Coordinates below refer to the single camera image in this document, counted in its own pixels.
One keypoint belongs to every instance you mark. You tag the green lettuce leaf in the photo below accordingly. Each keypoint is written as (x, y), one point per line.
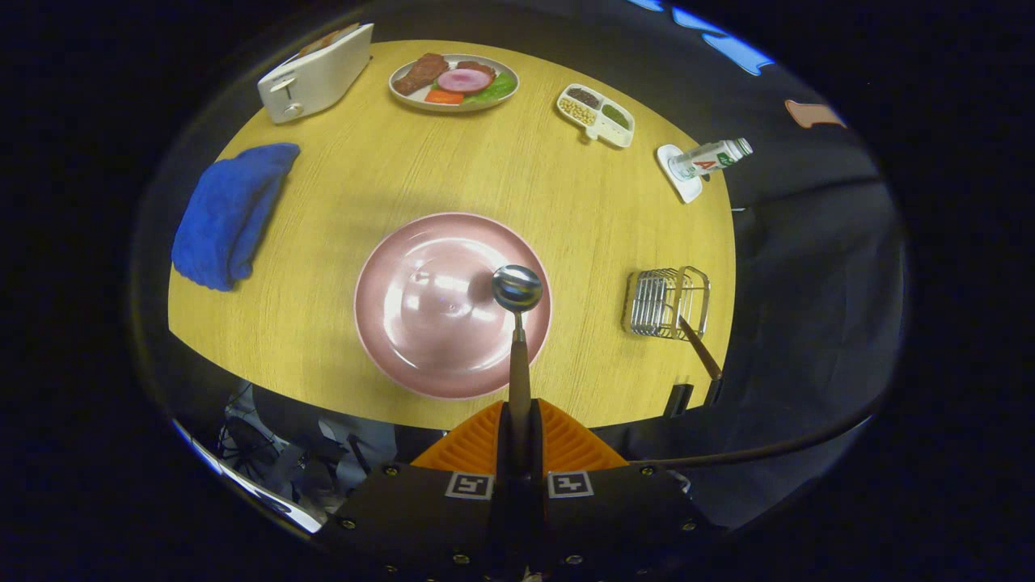
(500, 87)

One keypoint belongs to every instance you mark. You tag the orange carrot slice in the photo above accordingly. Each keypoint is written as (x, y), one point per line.
(443, 97)

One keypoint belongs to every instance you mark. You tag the white toaster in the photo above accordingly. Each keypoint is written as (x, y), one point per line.
(323, 77)

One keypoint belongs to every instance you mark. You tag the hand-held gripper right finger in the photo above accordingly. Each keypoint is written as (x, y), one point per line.
(537, 453)

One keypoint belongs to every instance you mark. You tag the black table clamp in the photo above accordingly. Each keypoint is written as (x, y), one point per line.
(713, 392)
(678, 400)

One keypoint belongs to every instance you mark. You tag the blue cloth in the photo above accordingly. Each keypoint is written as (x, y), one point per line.
(230, 210)

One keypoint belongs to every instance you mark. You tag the large brown meat piece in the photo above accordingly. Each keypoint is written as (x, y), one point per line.
(420, 73)

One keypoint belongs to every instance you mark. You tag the small brown meat piece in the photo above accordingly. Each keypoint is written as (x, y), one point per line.
(477, 66)

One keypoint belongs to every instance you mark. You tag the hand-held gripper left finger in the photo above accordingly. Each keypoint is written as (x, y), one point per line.
(502, 453)

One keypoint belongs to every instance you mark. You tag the white divided dish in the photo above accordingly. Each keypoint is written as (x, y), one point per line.
(623, 137)

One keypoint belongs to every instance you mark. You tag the white plastic bottle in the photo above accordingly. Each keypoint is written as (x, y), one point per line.
(707, 159)

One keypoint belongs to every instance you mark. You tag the pink ham slice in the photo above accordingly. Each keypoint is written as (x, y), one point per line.
(465, 81)

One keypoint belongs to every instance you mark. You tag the white coaster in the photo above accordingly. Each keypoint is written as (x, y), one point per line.
(683, 190)

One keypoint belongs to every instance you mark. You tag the grey food plate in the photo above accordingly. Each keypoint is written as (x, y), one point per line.
(408, 99)

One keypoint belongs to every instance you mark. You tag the black tripod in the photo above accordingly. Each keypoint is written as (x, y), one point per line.
(242, 428)

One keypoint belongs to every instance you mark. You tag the pink plate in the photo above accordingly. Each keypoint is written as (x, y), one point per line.
(420, 323)

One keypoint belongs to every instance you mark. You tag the toasted bread slice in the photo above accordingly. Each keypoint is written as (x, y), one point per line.
(323, 42)
(344, 32)

